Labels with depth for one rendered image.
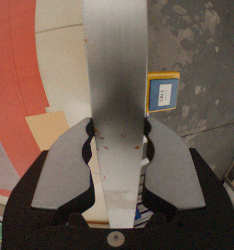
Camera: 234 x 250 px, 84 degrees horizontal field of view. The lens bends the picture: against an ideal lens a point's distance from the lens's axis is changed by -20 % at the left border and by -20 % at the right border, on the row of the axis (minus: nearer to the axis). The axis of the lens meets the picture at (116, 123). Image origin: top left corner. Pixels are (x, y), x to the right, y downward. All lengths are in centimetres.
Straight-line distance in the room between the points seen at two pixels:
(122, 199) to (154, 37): 145
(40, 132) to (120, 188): 10
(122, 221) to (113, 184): 10
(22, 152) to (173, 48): 157
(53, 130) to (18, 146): 6
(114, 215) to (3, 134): 18
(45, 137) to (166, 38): 150
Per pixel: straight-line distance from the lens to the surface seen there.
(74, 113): 16
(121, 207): 21
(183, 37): 172
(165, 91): 50
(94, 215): 31
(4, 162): 27
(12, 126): 20
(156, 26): 155
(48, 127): 17
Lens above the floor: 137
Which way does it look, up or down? 56 degrees down
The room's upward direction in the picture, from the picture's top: 154 degrees clockwise
